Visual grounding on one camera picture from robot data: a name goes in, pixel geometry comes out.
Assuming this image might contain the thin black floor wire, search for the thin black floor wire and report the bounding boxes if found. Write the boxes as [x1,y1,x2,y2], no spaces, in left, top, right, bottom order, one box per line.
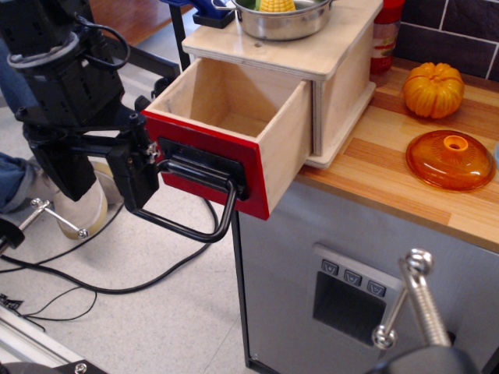
[21,287,97,323]

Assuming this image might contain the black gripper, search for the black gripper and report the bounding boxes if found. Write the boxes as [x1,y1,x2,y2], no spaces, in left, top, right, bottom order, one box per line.
[16,95,159,213]

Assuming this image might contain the silver C-clamp screw right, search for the silver C-clamp screw right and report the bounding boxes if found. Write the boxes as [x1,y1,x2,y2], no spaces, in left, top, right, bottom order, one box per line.
[371,249,452,351]

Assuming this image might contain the blue black bar clamp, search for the blue black bar clamp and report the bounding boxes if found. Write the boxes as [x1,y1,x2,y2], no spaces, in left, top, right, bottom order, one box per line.
[164,0,235,70]

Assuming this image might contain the blue jeans leg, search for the blue jeans leg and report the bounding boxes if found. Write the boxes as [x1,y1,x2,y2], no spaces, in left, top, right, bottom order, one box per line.
[1,39,37,213]

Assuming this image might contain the silver c-clamp screw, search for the silver c-clamp screw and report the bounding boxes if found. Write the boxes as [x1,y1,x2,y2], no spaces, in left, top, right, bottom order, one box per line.
[1,198,90,255]
[371,249,452,351]

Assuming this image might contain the black wheeled wooden cart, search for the black wheeled wooden cart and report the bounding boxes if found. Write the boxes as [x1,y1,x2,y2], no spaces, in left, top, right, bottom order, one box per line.
[90,1,181,106]

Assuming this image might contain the yellow toy corn cob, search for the yellow toy corn cob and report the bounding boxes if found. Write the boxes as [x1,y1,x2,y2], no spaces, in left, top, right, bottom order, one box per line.
[258,0,296,12]

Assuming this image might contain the orange toy pumpkin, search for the orange toy pumpkin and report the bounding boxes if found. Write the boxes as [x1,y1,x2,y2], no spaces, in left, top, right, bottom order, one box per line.
[403,62,465,119]

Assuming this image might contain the plywood drawer box housing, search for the plywood drawer box housing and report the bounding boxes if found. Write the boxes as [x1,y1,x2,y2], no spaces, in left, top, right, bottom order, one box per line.
[182,1,383,168]

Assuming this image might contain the orange glass pot lid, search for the orange glass pot lid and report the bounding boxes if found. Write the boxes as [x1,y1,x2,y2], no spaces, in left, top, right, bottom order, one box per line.
[405,130,496,192]

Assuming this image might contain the thick black floor cable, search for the thick black floor cable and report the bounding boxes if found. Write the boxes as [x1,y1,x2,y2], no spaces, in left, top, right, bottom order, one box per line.
[0,198,220,295]

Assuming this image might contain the red-fronted wooden drawer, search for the red-fronted wooden drawer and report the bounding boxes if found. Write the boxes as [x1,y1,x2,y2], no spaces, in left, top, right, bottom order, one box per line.
[135,58,313,242]

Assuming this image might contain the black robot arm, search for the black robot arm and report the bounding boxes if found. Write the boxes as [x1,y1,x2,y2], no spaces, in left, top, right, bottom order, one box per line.
[1,1,158,213]

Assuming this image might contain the beige sneaker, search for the beige sneaker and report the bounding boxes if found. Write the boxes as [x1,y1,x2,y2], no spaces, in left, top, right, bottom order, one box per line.
[27,158,123,239]

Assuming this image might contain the silver C-clamp screw left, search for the silver C-clamp screw left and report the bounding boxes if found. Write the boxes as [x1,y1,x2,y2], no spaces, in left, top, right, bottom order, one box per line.
[1,198,90,255]

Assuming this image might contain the stainless steel pot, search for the stainless steel pot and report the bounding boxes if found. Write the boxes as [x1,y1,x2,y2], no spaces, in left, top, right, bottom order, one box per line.
[211,1,333,41]

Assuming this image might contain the silver toy kitchen cabinet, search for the silver toy kitchen cabinet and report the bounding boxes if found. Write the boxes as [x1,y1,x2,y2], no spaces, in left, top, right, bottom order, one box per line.
[233,182,498,373]

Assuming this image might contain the aluminium frame rail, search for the aluminium frame rail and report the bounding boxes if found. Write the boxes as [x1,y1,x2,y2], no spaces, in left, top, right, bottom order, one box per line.
[1,306,104,374]

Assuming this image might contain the red-capped spice jar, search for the red-capped spice jar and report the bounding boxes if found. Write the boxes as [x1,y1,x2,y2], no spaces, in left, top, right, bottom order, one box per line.
[370,0,405,75]

